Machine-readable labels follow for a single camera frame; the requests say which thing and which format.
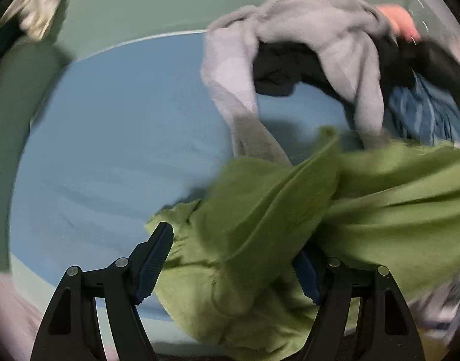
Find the person's bare hand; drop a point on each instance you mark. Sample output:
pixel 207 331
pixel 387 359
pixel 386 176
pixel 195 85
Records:
pixel 401 22

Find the blue striped garment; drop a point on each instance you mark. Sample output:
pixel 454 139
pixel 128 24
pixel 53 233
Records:
pixel 424 113

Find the green cloth garment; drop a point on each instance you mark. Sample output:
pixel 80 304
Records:
pixel 228 279

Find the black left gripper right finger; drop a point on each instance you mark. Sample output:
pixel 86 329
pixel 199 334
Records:
pixel 385 329

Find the blue bed sheet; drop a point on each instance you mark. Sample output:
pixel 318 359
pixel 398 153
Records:
pixel 124 133

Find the grey knit sweater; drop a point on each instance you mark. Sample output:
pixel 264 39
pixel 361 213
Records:
pixel 340 32

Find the black garment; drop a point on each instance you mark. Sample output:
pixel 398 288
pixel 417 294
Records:
pixel 278 67

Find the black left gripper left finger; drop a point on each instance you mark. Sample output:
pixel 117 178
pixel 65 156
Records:
pixel 70 327

